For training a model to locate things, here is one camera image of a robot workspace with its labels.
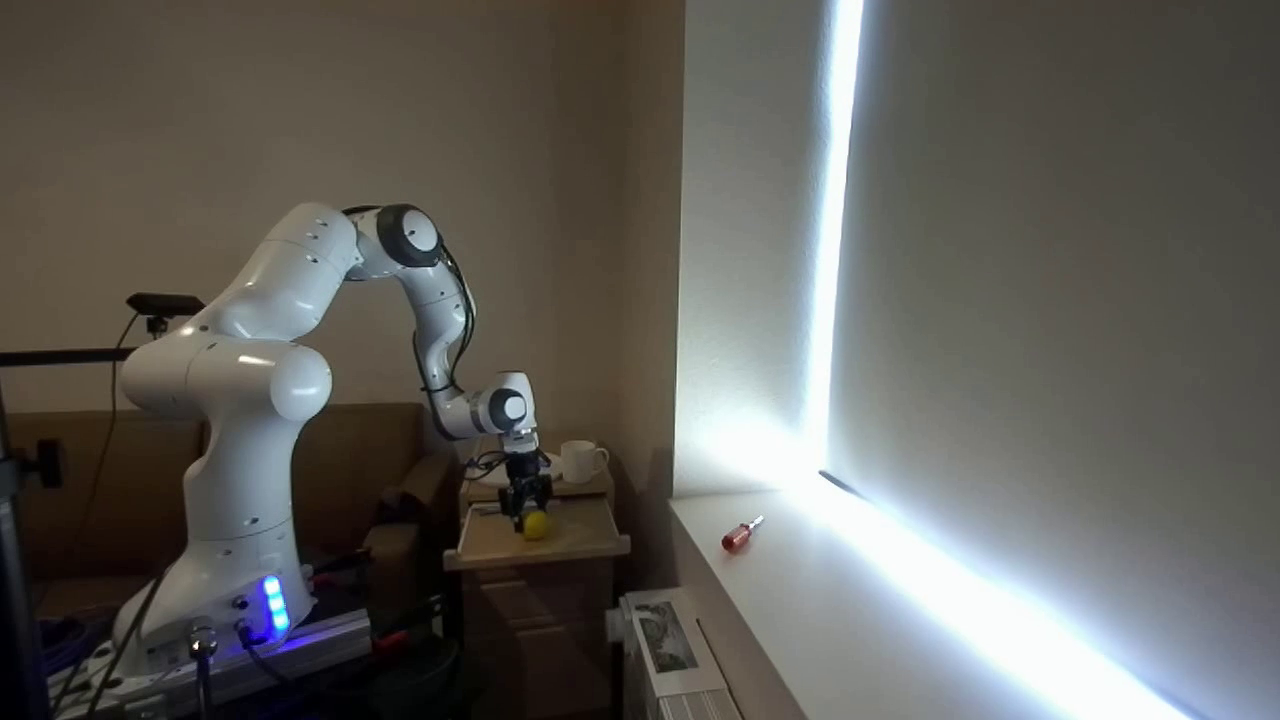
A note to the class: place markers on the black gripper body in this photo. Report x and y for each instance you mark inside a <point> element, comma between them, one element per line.
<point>525,475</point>

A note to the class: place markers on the yellow lemon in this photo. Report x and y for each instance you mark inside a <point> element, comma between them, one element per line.
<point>538,526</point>

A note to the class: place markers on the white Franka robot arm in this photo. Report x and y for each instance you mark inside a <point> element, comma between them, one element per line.
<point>240,385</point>

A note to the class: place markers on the wooden pull-out shelf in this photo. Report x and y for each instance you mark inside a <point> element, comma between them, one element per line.
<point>535,546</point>

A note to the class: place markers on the light wooden cabinet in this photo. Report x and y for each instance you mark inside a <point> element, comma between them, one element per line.
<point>535,627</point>

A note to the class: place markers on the white radiator unit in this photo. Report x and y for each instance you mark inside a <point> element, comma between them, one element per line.
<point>665,660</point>

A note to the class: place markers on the grey window blind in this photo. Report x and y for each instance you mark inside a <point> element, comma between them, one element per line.
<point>1066,264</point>

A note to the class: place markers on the aluminium mounting rail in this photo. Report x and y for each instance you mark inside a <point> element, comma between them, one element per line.
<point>203,664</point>

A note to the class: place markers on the black camera on stand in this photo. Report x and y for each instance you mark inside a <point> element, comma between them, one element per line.
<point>161,304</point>

